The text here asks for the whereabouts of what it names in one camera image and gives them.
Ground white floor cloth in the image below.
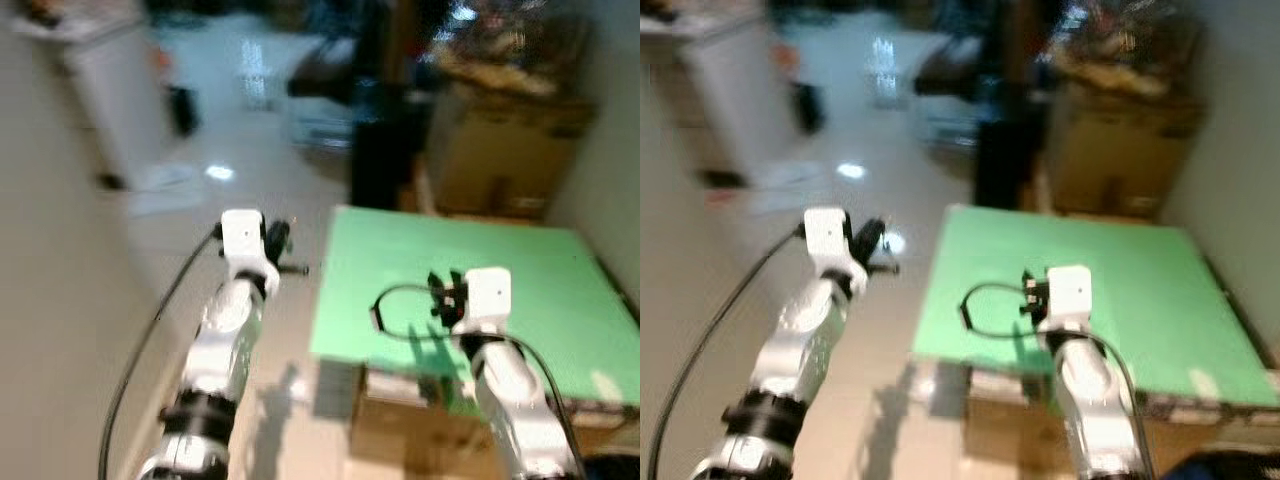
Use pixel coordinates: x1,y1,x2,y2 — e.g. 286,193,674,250
750,165,841,213
125,165,206,216

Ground light green board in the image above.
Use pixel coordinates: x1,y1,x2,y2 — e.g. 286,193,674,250
910,203,1280,409
308,205,641,409

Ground brown cardboard base boxes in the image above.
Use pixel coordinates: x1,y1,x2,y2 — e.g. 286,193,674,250
345,362,641,480
962,365,1280,480

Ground black cabinet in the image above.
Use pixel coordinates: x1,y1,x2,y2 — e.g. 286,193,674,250
348,90,436,211
972,95,1051,209

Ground black bin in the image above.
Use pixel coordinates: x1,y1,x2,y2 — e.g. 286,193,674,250
168,85,199,139
793,82,826,136

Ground large brown cardboard box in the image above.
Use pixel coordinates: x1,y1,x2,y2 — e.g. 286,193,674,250
425,85,596,223
1040,85,1206,221

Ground white cabinet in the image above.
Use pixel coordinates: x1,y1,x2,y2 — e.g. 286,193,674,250
690,15,801,181
55,15,176,186

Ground clear plastic bag of textiles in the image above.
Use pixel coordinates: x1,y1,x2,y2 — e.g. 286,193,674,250
430,0,591,101
1050,0,1206,101

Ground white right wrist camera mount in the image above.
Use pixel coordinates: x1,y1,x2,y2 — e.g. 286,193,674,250
452,266,513,339
1035,264,1093,336

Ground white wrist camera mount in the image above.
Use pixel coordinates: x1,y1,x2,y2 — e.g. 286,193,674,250
220,208,283,296
452,266,513,339
1035,264,1093,336
803,206,869,296

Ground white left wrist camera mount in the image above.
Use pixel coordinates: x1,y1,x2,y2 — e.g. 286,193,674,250
803,206,869,296
220,208,283,296

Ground black metal frame chair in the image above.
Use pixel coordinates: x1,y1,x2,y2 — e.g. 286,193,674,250
915,35,1001,151
288,30,381,151

